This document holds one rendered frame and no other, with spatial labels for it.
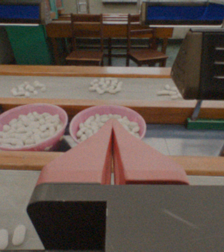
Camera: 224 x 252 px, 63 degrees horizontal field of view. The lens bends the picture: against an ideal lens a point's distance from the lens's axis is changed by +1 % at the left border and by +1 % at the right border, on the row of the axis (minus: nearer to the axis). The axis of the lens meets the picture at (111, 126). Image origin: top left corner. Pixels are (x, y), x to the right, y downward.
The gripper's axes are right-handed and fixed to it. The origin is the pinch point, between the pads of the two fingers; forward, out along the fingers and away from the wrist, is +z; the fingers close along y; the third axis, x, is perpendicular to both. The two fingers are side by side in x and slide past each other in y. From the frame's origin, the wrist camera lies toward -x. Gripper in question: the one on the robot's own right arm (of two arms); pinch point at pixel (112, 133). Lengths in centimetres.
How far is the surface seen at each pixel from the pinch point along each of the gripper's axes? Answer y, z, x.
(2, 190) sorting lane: 27.7, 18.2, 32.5
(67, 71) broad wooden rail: 26, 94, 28
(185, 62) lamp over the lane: -8.6, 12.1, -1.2
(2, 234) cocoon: 21.5, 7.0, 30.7
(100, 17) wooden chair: 15, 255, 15
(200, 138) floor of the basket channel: -35, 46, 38
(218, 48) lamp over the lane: -11.8, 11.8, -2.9
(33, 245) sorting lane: 15.5, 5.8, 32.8
